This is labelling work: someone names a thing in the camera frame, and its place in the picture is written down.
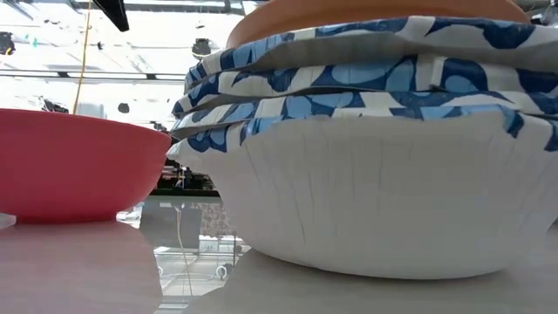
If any ceiling light rail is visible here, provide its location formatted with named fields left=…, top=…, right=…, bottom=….
left=0, top=67, right=188, bottom=83

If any red plastic bowl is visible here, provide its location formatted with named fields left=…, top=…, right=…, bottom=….
left=0, top=107, right=172, bottom=225

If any black ceiling dome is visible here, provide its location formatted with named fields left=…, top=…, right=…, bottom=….
left=191, top=38, right=214, bottom=60

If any black ceiling device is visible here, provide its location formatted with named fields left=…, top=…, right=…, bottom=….
left=0, top=31, right=17, bottom=57

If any orange plastic bowl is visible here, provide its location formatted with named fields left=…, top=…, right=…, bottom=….
left=226, top=0, right=531, bottom=49

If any black metal table frame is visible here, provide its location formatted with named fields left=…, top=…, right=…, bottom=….
left=150, top=187, right=221, bottom=197

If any yellow cable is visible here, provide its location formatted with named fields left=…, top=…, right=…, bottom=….
left=71, top=0, right=93, bottom=115

